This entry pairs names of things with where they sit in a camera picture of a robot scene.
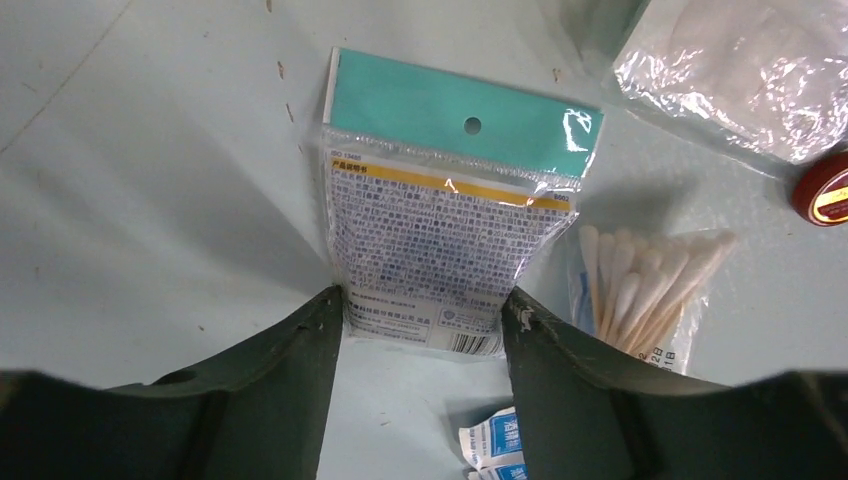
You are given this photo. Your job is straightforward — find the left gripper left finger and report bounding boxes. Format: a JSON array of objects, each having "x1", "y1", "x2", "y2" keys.
[{"x1": 1, "y1": 287, "x2": 343, "y2": 479}]

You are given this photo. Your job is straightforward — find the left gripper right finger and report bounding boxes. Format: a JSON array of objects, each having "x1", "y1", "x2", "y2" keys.
[{"x1": 502, "y1": 289, "x2": 847, "y2": 479}]

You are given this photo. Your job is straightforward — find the cotton swabs bag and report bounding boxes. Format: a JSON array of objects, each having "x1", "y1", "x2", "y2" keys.
[{"x1": 567, "y1": 225, "x2": 737, "y2": 375}]

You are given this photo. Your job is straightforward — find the teal header plastic bag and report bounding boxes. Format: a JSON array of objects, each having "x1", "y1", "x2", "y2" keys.
[{"x1": 321, "y1": 48, "x2": 604, "y2": 357}]

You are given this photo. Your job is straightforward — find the clear bag white gauze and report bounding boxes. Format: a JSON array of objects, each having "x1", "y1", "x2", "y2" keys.
[{"x1": 612, "y1": 1, "x2": 847, "y2": 165}]

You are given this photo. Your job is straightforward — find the white blue alcohol pad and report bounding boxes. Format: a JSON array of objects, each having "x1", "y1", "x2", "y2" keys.
[
  {"x1": 466, "y1": 463, "x2": 528, "y2": 480},
  {"x1": 458, "y1": 406, "x2": 524, "y2": 471}
]

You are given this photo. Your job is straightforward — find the small red round tin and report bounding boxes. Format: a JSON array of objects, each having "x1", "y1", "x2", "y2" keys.
[{"x1": 790, "y1": 151, "x2": 847, "y2": 227}]

